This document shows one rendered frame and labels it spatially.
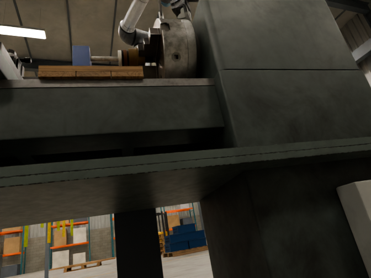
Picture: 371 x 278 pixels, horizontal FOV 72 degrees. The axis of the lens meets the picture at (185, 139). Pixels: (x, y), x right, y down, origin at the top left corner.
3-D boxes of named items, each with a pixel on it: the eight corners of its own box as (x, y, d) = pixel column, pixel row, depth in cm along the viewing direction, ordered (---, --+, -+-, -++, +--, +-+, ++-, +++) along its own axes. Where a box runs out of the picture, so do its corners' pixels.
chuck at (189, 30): (183, 108, 121) (174, 51, 129) (202, 73, 92) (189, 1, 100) (175, 108, 120) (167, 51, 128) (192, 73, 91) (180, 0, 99)
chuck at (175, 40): (175, 108, 120) (167, 51, 128) (192, 73, 91) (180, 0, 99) (156, 109, 117) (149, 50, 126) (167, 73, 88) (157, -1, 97)
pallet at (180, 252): (198, 250, 805) (194, 224, 833) (211, 249, 740) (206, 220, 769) (163, 257, 748) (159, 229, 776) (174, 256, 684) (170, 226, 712)
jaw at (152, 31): (164, 49, 107) (168, 23, 97) (165, 58, 104) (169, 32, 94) (137, 49, 104) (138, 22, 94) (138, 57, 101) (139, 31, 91)
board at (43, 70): (138, 126, 113) (137, 117, 115) (143, 76, 81) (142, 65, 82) (64, 129, 105) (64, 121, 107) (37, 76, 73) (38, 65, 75)
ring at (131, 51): (142, 58, 112) (120, 57, 109) (143, 42, 103) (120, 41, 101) (144, 75, 108) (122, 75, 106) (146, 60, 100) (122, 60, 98)
